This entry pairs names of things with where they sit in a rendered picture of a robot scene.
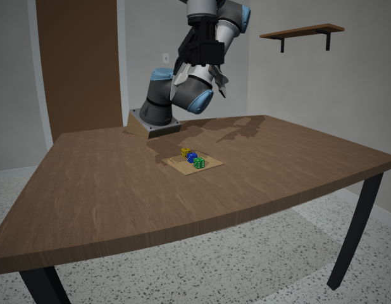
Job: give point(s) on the tan flat mat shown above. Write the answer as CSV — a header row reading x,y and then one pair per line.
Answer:
x,y
181,164

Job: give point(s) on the green die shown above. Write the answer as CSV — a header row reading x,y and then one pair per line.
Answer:
x,y
198,163

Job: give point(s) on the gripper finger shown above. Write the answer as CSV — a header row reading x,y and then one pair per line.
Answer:
x,y
220,79
180,73

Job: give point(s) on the yellow die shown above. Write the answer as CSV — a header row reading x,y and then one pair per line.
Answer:
x,y
184,152

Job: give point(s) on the blue die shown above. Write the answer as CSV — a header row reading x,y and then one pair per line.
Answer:
x,y
190,157

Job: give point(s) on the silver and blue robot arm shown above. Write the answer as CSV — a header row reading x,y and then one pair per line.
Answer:
x,y
195,93

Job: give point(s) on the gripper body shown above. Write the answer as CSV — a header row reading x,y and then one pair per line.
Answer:
x,y
212,51

